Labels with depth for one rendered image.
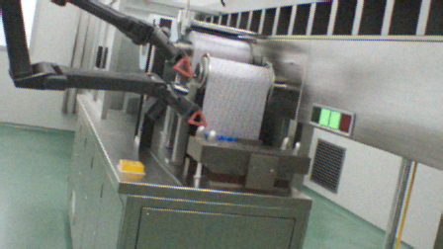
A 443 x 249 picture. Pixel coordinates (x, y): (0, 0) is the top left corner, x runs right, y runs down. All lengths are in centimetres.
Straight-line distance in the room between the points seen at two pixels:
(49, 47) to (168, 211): 584
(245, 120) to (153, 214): 53
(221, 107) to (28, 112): 569
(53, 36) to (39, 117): 115
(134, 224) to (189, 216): 17
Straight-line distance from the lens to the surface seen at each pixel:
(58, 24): 727
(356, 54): 158
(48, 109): 733
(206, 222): 162
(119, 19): 186
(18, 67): 148
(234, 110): 184
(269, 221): 170
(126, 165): 164
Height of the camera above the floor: 127
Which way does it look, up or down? 6 degrees down
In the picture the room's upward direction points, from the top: 10 degrees clockwise
